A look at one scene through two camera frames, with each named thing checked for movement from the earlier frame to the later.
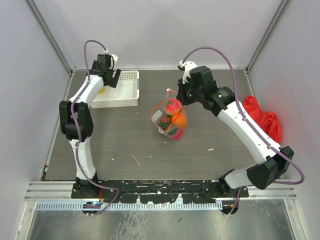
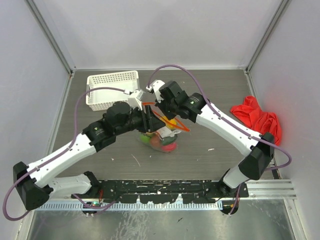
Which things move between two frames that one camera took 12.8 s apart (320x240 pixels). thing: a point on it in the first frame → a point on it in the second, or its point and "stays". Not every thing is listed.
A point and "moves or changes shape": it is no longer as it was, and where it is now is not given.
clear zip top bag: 169,116 moves or changes shape
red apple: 178,135 → 169,147
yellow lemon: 101,90 → 171,124
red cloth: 268,122 stays
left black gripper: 113,80 → 150,122
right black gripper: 181,96 → 160,105
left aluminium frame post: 51,36 stays
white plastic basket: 125,94 stays
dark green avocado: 164,125 moves or changes shape
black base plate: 155,191 stays
